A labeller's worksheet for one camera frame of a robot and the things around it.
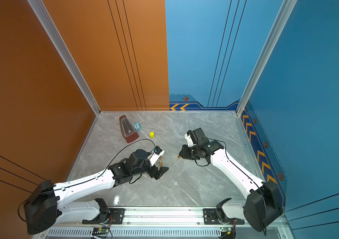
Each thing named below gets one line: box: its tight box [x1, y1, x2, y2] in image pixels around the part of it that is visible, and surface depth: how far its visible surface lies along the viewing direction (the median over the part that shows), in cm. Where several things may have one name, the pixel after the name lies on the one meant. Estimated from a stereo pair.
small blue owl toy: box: [132, 121, 142, 131], surface depth 111 cm
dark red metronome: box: [119, 115, 140, 144], surface depth 98 cm
